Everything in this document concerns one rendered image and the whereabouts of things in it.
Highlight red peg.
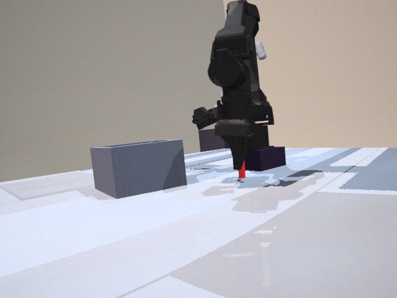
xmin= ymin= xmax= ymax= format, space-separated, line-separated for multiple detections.
xmin=238 ymin=162 xmax=246 ymax=178

